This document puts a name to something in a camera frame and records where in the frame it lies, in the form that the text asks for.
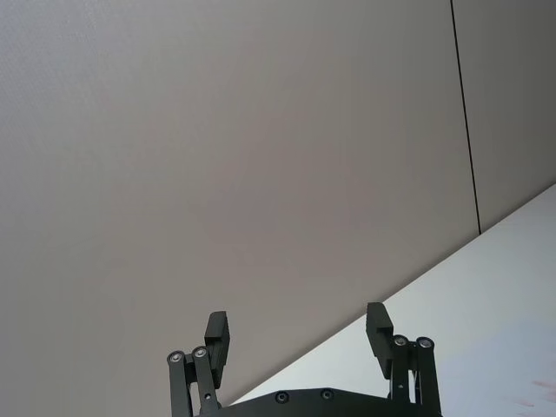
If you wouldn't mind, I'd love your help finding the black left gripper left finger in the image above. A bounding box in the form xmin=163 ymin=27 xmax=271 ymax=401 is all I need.
xmin=166 ymin=310 xmax=232 ymax=417

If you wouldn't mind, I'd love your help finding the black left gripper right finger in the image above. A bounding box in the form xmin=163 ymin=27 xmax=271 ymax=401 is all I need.
xmin=366 ymin=302 xmax=442 ymax=417

